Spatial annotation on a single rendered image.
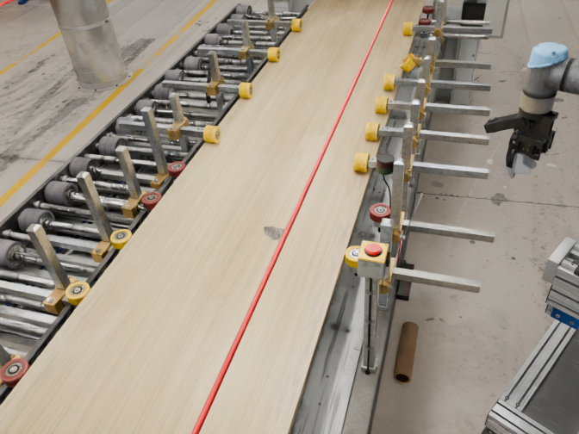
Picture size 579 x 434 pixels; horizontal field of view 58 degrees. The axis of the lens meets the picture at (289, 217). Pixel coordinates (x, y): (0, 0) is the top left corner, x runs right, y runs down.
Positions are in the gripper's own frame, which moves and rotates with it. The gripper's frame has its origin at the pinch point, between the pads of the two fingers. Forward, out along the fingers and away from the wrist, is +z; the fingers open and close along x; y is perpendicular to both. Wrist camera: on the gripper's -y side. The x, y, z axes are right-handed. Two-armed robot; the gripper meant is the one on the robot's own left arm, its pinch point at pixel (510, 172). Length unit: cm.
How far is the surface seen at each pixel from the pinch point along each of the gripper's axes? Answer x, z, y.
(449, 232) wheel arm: 17, 46, -23
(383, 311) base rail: -18, 62, -26
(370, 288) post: -41.7, 21.7, -14.7
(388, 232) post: -17.6, 24.2, -26.1
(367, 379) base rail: -44, 62, -13
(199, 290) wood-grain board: -64, 42, -68
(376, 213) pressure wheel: 4, 41, -46
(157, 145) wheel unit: -27, 32, -143
